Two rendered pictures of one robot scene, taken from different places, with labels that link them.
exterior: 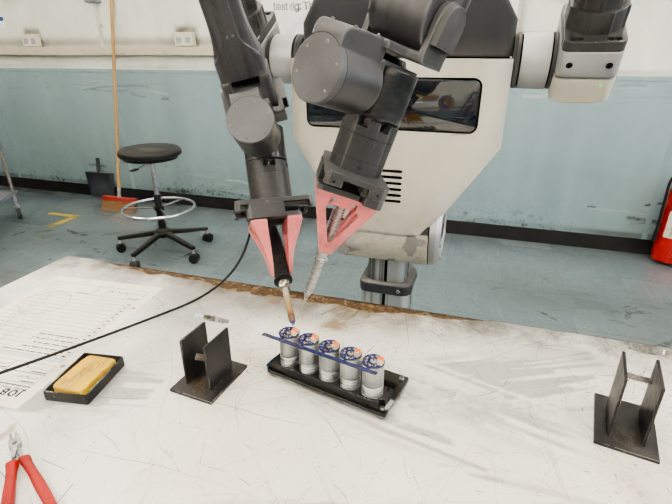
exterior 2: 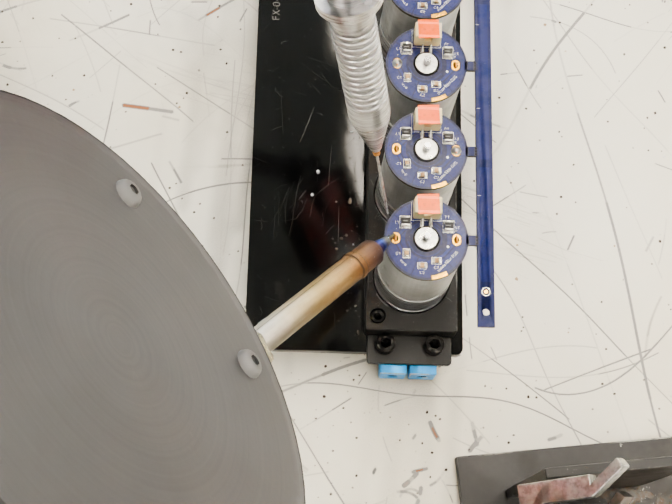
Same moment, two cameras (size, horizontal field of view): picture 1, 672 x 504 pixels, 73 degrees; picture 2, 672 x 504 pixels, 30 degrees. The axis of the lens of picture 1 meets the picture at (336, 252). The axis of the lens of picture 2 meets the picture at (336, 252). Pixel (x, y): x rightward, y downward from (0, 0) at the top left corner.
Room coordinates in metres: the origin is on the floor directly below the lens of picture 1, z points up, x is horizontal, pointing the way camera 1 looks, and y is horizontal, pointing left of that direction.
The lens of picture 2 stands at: (0.55, 0.13, 1.16)
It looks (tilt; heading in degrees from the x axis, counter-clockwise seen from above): 74 degrees down; 233
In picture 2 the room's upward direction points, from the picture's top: 9 degrees clockwise
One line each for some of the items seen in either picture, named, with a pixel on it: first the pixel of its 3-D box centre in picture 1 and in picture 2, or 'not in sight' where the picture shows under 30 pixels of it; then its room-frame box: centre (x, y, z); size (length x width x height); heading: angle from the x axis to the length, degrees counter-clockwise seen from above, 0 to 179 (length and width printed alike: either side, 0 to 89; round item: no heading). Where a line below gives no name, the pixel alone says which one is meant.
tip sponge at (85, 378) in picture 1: (86, 376); not in sight; (0.45, 0.31, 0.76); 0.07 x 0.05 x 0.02; 171
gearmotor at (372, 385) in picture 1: (372, 378); not in sight; (0.41, -0.04, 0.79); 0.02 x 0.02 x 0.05
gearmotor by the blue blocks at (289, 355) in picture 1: (289, 349); (417, 261); (0.46, 0.06, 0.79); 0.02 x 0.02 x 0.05
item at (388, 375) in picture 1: (336, 376); (356, 130); (0.45, 0.00, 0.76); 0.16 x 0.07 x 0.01; 60
